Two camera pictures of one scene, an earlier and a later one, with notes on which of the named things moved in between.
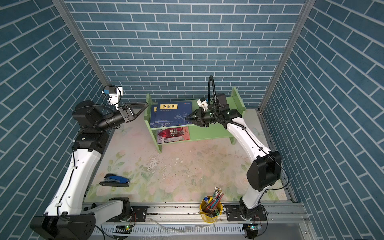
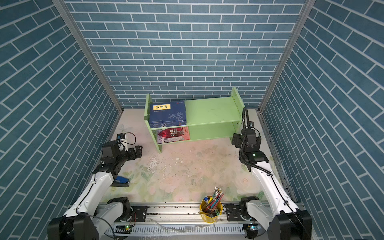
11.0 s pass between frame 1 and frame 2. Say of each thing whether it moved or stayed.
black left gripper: moved
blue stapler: stayed
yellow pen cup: stayed
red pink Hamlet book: stayed
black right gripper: moved
